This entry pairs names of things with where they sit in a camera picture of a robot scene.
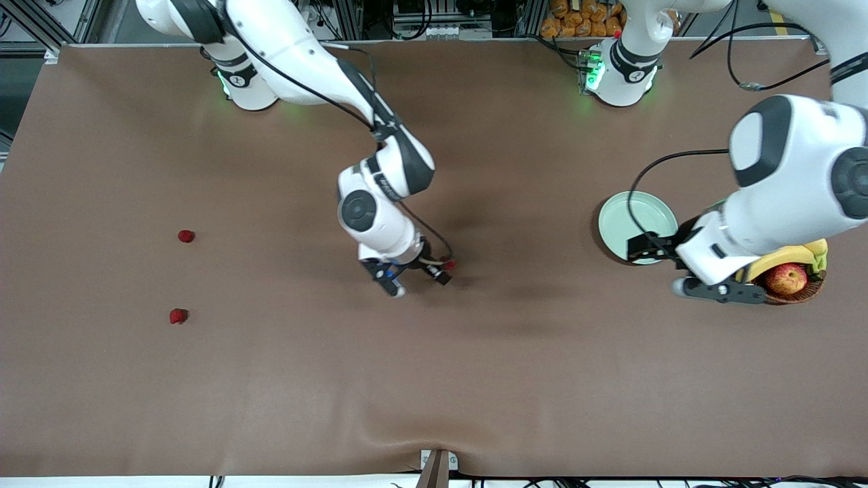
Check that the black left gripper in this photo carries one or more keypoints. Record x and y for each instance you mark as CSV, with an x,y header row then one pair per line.
x,y
668,245

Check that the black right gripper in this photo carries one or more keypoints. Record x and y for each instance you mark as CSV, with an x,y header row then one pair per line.
x,y
426,263

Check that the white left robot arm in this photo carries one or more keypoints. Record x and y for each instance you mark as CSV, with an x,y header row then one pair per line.
x,y
793,176

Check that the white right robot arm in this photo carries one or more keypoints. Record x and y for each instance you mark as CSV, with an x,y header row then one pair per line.
x,y
380,224

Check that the pale green round plate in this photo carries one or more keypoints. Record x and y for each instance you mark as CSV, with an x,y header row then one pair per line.
x,y
651,210

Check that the smooth table cover mat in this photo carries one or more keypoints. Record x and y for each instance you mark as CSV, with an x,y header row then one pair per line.
x,y
434,373

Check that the red yellow apple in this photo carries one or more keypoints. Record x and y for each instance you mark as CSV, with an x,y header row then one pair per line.
x,y
786,279

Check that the yellow banana bunch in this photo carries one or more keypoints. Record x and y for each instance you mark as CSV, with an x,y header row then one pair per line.
x,y
793,256

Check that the brown wicker basket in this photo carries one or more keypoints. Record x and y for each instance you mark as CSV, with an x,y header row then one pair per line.
x,y
814,288

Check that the white terminal strip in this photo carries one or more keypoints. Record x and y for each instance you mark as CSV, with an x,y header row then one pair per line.
x,y
454,32

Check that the orange bread rolls pile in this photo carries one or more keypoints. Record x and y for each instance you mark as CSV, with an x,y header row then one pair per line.
x,y
576,24

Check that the grey metal mount bracket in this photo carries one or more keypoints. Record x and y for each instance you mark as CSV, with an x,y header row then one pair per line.
x,y
437,471

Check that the aluminium frame post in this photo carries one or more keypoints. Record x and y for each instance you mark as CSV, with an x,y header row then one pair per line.
x,y
532,17
351,20

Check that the aluminium frame rail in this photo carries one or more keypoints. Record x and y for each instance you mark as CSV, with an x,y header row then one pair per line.
x,y
34,24

